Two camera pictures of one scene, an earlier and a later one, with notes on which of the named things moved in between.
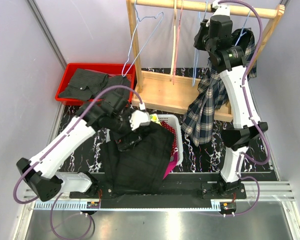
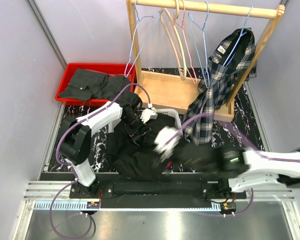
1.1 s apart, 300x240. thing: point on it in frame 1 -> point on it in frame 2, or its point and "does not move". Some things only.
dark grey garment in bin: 86,85 does not move
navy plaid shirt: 211,94 does not move
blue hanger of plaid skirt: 241,33 does not move
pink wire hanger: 176,40 -> 173,23
